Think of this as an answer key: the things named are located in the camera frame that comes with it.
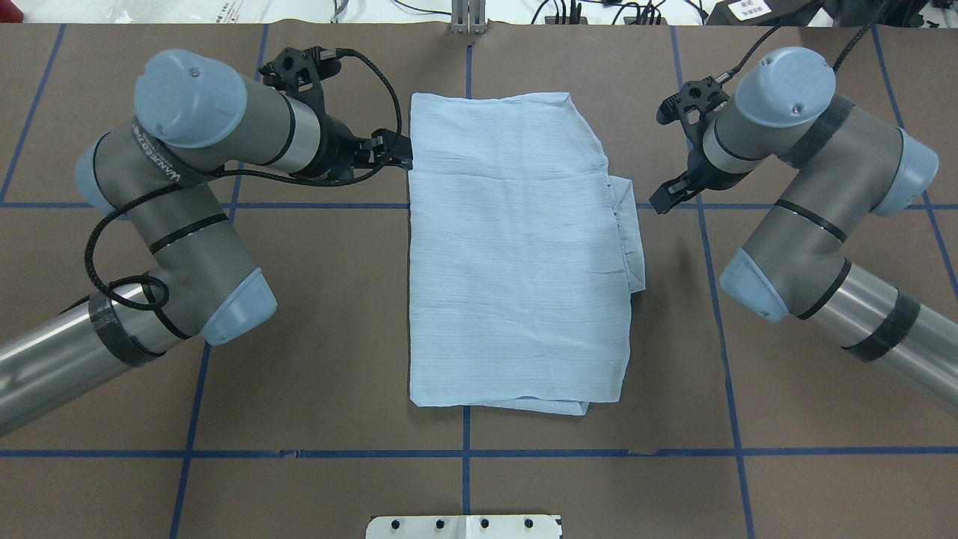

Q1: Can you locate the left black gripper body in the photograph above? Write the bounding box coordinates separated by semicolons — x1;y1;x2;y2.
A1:
259;46;413;184

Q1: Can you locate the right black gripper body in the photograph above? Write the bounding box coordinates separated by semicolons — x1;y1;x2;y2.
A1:
649;76;731;215

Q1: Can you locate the light blue button shirt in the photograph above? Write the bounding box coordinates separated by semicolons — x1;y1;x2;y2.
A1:
408;92;646;416

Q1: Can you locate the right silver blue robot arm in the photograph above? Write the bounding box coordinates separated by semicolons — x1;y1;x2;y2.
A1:
649;46;957;414

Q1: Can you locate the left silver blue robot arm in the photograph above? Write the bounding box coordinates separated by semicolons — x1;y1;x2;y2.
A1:
2;46;413;434

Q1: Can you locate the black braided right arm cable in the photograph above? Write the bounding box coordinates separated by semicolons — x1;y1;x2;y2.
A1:
715;0;899;83

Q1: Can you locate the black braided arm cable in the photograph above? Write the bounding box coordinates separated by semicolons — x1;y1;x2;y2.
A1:
84;48;403;309
715;0;899;83

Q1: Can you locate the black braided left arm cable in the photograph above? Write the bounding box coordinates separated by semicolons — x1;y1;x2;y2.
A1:
84;48;403;309

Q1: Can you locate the aluminium frame post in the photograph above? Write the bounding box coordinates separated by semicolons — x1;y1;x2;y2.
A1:
451;0;488;34

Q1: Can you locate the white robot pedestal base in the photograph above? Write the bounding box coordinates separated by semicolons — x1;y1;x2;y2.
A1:
364;514;564;538

